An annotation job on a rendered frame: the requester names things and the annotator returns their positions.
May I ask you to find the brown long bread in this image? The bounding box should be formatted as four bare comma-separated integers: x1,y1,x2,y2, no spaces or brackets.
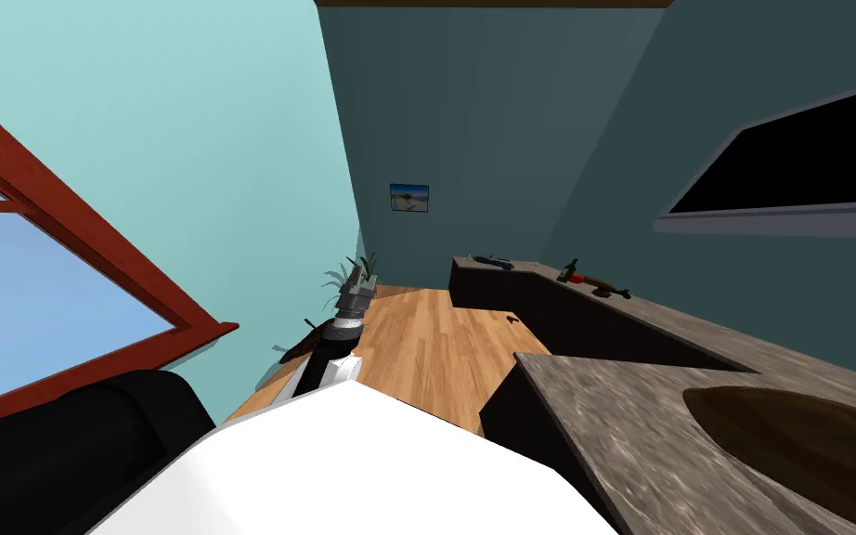
583,276,633,301

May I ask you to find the green potted plant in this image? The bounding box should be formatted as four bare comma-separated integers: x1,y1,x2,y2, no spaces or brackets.
321,252,383,312

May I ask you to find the small framed wall picture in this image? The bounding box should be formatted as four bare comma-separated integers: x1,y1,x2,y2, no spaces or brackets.
389,182,431,215

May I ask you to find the dark window with grey sill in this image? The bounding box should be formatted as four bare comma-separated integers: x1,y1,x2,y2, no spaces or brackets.
653,73,856,240

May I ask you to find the red framed window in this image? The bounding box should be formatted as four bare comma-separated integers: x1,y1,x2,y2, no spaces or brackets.
0,81,240,436

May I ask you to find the dark kitchen counter cabinet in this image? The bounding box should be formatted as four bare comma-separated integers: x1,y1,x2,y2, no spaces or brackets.
447,255,856,535

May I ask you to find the dark brown sink basin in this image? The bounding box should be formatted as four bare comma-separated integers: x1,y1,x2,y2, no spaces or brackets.
681,385,856,535

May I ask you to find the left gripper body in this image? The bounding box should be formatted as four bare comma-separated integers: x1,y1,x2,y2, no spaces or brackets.
334,285,377,323

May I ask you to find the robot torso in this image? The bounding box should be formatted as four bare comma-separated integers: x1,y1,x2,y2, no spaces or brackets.
89,379,620,535

